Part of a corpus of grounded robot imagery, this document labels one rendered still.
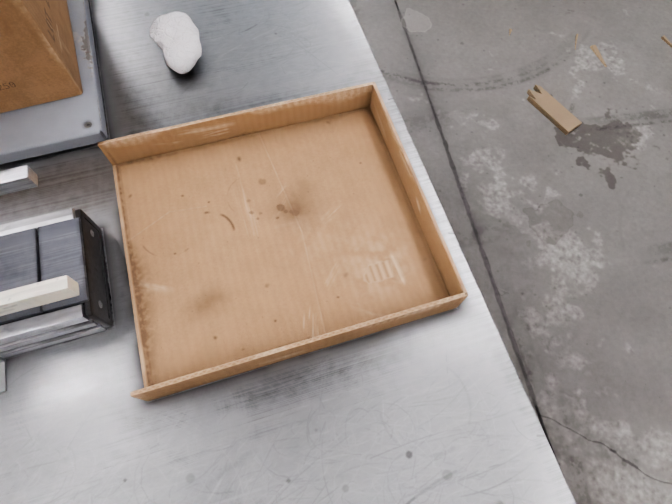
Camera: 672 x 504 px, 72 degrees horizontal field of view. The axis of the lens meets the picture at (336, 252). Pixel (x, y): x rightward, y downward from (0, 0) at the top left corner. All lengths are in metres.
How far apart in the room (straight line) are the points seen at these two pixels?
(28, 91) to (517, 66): 1.64
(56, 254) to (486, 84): 1.59
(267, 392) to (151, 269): 0.17
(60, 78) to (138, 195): 0.15
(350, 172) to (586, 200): 1.25
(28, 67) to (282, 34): 0.29
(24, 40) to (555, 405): 1.32
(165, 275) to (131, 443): 0.15
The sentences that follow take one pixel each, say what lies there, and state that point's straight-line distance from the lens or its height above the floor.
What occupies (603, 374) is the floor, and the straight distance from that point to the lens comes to 1.49.
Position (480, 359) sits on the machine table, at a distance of 0.47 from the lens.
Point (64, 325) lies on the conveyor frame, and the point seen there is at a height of 0.87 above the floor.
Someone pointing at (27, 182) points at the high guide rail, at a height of 0.96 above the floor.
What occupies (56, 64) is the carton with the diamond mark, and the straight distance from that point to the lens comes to 0.59.
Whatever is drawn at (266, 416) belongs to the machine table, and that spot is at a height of 0.83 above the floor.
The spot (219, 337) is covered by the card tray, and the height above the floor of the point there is 0.83.
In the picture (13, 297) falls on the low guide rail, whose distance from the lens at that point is 0.44.
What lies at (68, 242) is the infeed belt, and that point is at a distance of 0.48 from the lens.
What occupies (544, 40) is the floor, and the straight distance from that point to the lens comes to 2.08.
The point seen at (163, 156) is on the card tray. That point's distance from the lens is 0.55.
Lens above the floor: 1.26
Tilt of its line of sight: 67 degrees down
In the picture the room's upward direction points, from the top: 4 degrees clockwise
